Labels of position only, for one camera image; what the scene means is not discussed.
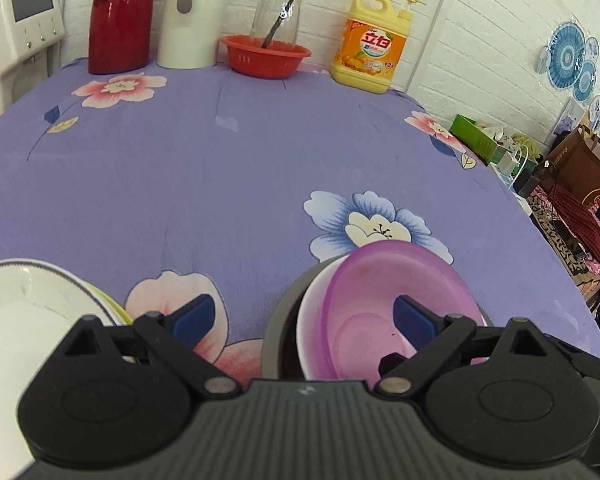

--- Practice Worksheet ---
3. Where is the clear glass pitcher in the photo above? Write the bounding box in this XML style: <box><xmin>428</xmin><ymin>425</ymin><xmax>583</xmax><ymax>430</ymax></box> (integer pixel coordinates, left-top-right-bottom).
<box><xmin>249</xmin><ymin>0</ymin><xmax>302</xmax><ymax>51</ymax></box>

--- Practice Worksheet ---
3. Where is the yellow plate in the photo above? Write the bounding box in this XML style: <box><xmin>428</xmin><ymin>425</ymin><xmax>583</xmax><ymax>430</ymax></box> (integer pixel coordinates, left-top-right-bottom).
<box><xmin>76</xmin><ymin>276</ymin><xmax>136</xmax><ymax>366</ymax></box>

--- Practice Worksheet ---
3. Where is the purple floral tablecloth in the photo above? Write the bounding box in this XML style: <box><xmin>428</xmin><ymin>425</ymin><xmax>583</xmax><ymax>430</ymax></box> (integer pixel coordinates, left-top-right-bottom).
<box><xmin>0</xmin><ymin>61</ymin><xmax>600</xmax><ymax>376</ymax></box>

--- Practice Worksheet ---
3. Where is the purple plastic bowl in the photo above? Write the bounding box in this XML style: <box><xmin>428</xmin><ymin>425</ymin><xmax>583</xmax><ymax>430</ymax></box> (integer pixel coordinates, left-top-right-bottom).
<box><xmin>322</xmin><ymin>240</ymin><xmax>484</xmax><ymax>385</ymax></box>

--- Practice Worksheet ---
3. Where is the white water dispenser machine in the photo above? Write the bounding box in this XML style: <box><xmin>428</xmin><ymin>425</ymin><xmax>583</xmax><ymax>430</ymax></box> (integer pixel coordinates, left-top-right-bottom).
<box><xmin>0</xmin><ymin>0</ymin><xmax>66</xmax><ymax>116</ymax></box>

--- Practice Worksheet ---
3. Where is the white silver-rimmed plate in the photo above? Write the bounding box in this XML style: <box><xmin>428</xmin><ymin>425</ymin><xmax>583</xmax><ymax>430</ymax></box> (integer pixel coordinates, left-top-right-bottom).
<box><xmin>0</xmin><ymin>258</ymin><xmax>119</xmax><ymax>480</ymax></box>

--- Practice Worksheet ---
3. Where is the yellow detergent bottle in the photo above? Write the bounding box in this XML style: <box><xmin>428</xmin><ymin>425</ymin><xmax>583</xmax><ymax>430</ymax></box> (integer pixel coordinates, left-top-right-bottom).
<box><xmin>330</xmin><ymin>0</ymin><xmax>426</xmax><ymax>94</ymax></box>

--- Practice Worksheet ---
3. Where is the red plastic basket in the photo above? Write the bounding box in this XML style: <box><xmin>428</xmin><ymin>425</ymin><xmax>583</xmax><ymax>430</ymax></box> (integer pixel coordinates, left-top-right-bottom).
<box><xmin>221</xmin><ymin>35</ymin><xmax>312</xmax><ymax>79</ymax></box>

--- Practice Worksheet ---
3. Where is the blue paper fan decoration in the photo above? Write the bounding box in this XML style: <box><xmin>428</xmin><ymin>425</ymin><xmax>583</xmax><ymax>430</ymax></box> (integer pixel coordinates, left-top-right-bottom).
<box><xmin>534</xmin><ymin>22</ymin><xmax>600</xmax><ymax>103</ymax></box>

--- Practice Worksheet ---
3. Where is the red thermos jug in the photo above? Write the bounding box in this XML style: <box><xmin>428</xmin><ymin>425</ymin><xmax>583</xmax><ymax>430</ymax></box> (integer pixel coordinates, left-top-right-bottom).
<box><xmin>88</xmin><ymin>0</ymin><xmax>154</xmax><ymax>75</ymax></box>

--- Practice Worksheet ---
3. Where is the black stirring stick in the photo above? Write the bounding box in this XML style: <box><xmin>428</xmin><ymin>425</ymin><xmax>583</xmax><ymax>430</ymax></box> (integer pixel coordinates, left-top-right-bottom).
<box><xmin>261</xmin><ymin>0</ymin><xmax>302</xmax><ymax>49</ymax></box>

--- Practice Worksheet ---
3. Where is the white thermos jug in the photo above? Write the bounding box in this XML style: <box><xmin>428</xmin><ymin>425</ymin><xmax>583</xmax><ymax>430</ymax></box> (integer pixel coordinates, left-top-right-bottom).
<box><xmin>157</xmin><ymin>0</ymin><xmax>226</xmax><ymax>70</ymax></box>

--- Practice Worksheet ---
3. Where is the green box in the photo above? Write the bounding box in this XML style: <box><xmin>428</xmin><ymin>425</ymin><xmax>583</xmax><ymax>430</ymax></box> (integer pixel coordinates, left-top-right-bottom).
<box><xmin>450</xmin><ymin>115</ymin><xmax>498</xmax><ymax>164</ymax></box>

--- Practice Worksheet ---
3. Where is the brown paper bag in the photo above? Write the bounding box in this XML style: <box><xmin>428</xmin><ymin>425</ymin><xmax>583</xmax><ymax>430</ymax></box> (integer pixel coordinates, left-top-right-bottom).
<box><xmin>533</xmin><ymin>125</ymin><xmax>600</xmax><ymax>206</ymax></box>

